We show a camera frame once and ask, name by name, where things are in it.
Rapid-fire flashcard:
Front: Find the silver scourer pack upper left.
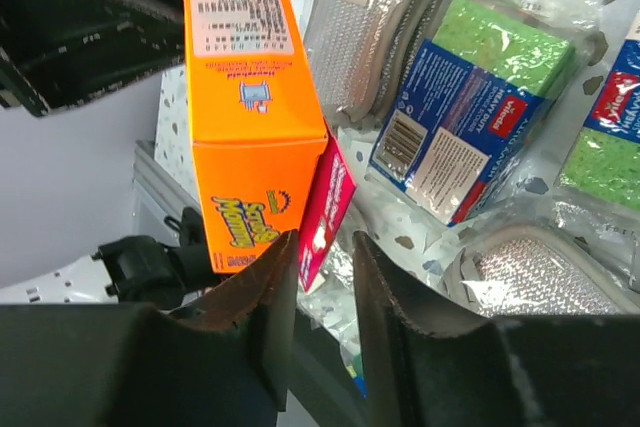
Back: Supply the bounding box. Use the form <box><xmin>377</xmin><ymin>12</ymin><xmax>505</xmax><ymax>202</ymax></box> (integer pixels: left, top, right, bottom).
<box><xmin>304</xmin><ymin>0</ymin><xmax>432</xmax><ymax>125</ymax></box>

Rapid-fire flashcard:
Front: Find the orange pink Scrub Mommy box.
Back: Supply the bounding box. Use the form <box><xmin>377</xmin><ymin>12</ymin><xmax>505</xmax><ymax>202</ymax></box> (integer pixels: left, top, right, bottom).
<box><xmin>184</xmin><ymin>0</ymin><xmax>356</xmax><ymax>290</ymax></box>

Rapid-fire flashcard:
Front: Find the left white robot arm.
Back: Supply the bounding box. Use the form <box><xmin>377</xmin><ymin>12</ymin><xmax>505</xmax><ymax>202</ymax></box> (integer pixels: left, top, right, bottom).
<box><xmin>1</xmin><ymin>0</ymin><xmax>184</xmax><ymax>304</ymax></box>

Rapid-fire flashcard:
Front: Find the blue green sponge pack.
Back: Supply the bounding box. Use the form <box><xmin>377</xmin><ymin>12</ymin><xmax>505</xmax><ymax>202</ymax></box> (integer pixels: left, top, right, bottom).
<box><xmin>369</xmin><ymin>0</ymin><xmax>597</xmax><ymax>226</ymax></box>
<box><xmin>557</xmin><ymin>17</ymin><xmax>639</xmax><ymax>211</ymax></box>

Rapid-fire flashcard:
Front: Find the left aluminium rail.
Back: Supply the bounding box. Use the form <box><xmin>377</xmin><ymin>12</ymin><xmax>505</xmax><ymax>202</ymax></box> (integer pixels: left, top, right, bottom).
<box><xmin>132</xmin><ymin>140</ymin><xmax>205</xmax><ymax>246</ymax></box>

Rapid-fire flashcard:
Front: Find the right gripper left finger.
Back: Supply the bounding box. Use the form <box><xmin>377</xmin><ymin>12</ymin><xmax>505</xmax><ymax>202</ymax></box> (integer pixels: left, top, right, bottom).
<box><xmin>1</xmin><ymin>231</ymin><xmax>298</xmax><ymax>426</ymax></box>

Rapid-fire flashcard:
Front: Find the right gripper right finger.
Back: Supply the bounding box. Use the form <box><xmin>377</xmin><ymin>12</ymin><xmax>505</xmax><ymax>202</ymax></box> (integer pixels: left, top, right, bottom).
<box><xmin>353</xmin><ymin>232</ymin><xmax>639</xmax><ymax>426</ymax></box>

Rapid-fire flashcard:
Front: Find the silver scourer pack lower left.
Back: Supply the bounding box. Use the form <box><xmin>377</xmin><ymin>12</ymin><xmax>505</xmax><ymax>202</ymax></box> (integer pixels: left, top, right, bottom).
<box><xmin>438</xmin><ymin>222</ymin><xmax>639</xmax><ymax>317</ymax></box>

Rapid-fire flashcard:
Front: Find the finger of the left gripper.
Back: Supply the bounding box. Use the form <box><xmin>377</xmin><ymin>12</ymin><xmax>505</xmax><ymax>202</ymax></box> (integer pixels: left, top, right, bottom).
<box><xmin>1</xmin><ymin>0</ymin><xmax>185</xmax><ymax>117</ymax></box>

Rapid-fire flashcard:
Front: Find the blue green sponge pack right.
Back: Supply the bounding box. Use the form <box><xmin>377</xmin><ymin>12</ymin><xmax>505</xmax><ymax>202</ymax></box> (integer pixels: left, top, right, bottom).
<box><xmin>557</xmin><ymin>17</ymin><xmax>639</xmax><ymax>211</ymax></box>

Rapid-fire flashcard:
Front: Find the blue green sponge pack left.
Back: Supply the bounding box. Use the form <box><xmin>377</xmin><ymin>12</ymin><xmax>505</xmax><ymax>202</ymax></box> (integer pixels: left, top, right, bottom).
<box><xmin>369</xmin><ymin>0</ymin><xmax>597</xmax><ymax>226</ymax></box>

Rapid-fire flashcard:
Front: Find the silver scourer pack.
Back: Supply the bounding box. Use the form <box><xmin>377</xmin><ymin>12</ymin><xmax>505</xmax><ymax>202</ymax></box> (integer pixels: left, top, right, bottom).
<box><xmin>438</xmin><ymin>222</ymin><xmax>639</xmax><ymax>317</ymax></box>
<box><xmin>304</xmin><ymin>0</ymin><xmax>432</xmax><ymax>125</ymax></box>

